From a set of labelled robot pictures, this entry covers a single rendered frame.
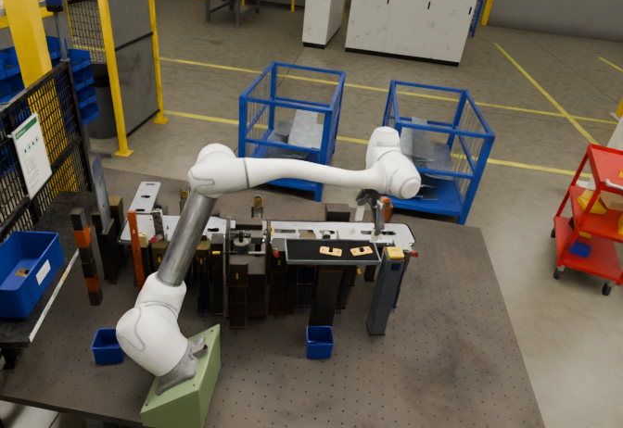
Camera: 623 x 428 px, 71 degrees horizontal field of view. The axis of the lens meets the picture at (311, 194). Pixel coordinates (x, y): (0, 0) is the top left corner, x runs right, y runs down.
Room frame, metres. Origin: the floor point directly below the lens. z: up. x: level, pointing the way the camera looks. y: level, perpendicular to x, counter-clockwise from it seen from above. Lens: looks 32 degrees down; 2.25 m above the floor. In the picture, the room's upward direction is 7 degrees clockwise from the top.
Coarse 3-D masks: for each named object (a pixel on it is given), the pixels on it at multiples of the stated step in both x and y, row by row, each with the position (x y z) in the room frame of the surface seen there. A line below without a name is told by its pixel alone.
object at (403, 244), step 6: (396, 240) 1.61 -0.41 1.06; (402, 240) 1.62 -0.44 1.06; (396, 246) 1.56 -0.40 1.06; (402, 246) 1.57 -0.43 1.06; (408, 246) 1.57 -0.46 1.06; (408, 258) 1.54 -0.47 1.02; (408, 264) 1.55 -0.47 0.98; (402, 270) 1.54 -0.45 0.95; (402, 276) 1.55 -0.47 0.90; (396, 294) 1.54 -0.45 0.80; (396, 300) 1.55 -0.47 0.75; (396, 306) 1.55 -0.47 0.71; (390, 312) 1.51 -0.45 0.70
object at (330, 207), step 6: (330, 204) 1.90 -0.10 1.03; (336, 204) 1.90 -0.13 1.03; (342, 204) 1.91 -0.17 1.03; (348, 204) 1.92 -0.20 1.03; (324, 210) 1.89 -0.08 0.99; (330, 210) 1.84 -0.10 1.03; (336, 210) 1.84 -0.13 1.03; (342, 210) 1.85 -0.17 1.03; (348, 210) 1.85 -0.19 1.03; (324, 216) 1.89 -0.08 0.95; (330, 216) 1.83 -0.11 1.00; (336, 216) 1.83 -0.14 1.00; (342, 216) 1.84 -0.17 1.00; (348, 216) 1.84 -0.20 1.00
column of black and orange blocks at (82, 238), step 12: (72, 216) 1.34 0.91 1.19; (84, 216) 1.39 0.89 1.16; (84, 228) 1.36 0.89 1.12; (84, 240) 1.35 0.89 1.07; (84, 252) 1.35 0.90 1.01; (84, 264) 1.34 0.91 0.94; (84, 276) 1.34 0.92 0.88; (96, 276) 1.38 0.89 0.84; (96, 288) 1.36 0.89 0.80; (96, 300) 1.34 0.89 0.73
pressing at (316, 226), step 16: (128, 224) 1.57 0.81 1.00; (144, 224) 1.58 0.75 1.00; (176, 224) 1.61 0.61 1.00; (208, 224) 1.64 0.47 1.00; (224, 224) 1.66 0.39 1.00; (272, 224) 1.70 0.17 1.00; (288, 224) 1.72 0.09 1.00; (304, 224) 1.73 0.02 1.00; (320, 224) 1.75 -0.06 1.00; (336, 224) 1.76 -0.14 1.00; (352, 224) 1.78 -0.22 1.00; (368, 224) 1.80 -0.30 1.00; (400, 224) 1.83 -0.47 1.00; (128, 240) 1.46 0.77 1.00; (384, 240) 1.68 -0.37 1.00
